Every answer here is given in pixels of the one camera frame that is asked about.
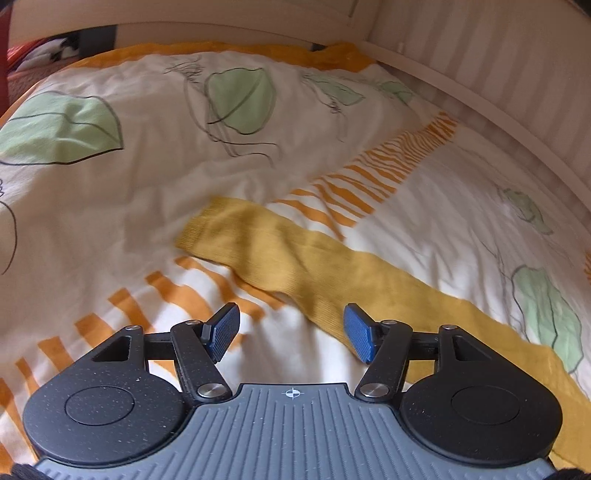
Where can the leaf print duvet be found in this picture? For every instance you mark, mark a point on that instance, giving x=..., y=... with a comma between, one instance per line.
x=138, y=207

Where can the yellow knit leggings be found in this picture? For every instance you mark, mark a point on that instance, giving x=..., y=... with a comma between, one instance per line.
x=286, y=249

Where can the white wooden bed frame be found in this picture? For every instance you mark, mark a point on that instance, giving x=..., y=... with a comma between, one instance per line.
x=485, y=69

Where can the white bed end board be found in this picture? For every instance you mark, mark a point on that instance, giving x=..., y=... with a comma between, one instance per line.
x=184, y=18

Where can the orange bed sheet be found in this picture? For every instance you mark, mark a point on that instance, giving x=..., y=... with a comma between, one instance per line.
x=323, y=53

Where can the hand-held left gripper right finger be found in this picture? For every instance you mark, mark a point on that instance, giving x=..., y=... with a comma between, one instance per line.
x=358, y=333

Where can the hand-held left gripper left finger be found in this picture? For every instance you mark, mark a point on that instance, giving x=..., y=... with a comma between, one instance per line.
x=224, y=332

